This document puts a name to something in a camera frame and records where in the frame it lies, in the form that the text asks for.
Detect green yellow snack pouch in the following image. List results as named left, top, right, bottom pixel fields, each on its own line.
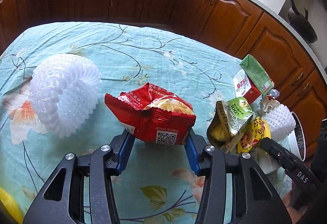
left=207, top=97, right=254, bottom=154

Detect white foam net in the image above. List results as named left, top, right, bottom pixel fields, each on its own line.
left=262, top=104, right=296, bottom=141
left=29, top=54, right=101, bottom=138

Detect white trash bin black liner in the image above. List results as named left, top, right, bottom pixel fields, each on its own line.
left=288, top=112, right=307, bottom=161

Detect crumpled white tissue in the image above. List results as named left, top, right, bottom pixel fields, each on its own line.
left=259, top=96, right=280, bottom=116

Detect yellow foam net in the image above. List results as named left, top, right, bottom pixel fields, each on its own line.
left=0, top=187, right=23, bottom=224

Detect lower wooden kitchen cabinets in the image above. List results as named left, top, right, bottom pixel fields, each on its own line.
left=0, top=0, right=325, bottom=158

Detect green drink carton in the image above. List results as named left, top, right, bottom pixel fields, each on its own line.
left=240, top=54, right=274, bottom=96

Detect red snack bag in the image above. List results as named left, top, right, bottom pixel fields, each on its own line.
left=105, top=82, right=196, bottom=145

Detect red drink carton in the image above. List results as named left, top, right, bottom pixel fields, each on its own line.
left=233, top=69, right=261, bottom=104

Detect white sponge block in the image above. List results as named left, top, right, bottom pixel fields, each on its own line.
left=251, top=148, right=280, bottom=174

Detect small red silver wrapper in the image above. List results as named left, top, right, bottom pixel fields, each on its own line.
left=267, top=89, right=280, bottom=100

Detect yellow snack bag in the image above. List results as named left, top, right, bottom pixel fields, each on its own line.
left=237, top=117, right=271, bottom=154

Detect black wok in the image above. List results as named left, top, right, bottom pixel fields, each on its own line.
left=288, top=0, right=318, bottom=44

